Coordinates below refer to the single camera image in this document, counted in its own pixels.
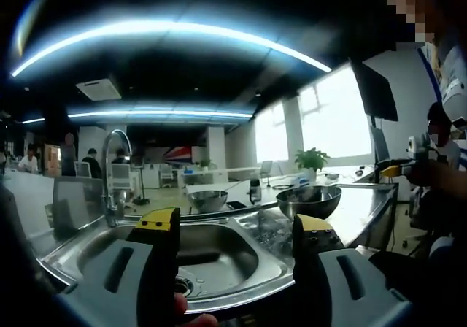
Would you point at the short ceiling light strip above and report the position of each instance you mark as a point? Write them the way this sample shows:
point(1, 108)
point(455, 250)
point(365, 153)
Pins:
point(157, 114)

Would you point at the person's dark trousers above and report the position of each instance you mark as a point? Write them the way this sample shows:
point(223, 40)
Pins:
point(423, 287)

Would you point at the small empty steel bowl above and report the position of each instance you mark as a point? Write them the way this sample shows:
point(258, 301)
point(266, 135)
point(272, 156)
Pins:
point(207, 200)

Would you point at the stainless steel sink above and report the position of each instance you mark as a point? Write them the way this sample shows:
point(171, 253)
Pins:
point(226, 243)

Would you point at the white office chair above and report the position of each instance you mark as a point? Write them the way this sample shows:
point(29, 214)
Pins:
point(120, 177)

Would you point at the grey metal panel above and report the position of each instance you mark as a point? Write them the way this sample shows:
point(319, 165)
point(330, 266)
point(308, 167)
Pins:
point(74, 206)

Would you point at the person's left hand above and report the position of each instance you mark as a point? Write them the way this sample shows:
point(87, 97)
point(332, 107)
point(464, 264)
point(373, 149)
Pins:
point(191, 318)

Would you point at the black wall monitor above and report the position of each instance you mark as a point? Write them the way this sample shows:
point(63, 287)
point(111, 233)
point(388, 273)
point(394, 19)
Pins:
point(376, 89)

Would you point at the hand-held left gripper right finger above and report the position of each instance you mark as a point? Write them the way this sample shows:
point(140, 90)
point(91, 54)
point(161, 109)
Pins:
point(328, 290)

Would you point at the striped wall decoration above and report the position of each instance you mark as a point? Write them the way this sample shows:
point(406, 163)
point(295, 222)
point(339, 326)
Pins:
point(178, 155)

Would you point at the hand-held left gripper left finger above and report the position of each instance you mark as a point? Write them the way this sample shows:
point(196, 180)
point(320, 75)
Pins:
point(120, 287)

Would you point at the small dark bottle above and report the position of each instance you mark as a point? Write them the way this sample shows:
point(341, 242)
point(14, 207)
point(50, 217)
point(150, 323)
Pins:
point(255, 192)

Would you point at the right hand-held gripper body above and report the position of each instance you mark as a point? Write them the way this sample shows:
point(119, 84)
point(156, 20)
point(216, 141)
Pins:
point(417, 146)

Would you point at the person's white blue shirt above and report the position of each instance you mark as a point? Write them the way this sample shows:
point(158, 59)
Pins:
point(450, 79)

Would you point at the chrome sink faucet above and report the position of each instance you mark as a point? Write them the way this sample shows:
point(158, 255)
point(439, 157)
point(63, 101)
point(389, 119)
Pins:
point(108, 181)

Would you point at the ceiling air conditioner vent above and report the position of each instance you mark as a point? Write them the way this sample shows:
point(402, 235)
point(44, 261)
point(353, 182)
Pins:
point(97, 89)

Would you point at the steel bowl with water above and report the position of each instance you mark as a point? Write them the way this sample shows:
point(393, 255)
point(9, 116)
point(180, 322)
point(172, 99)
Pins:
point(310, 201)

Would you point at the green potted plant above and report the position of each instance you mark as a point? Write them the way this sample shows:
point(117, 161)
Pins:
point(312, 161)

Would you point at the long ceiling light strip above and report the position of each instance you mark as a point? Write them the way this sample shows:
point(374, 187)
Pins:
point(164, 31)

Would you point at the black phone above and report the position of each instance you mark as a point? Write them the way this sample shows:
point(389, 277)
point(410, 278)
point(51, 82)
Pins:
point(237, 205)

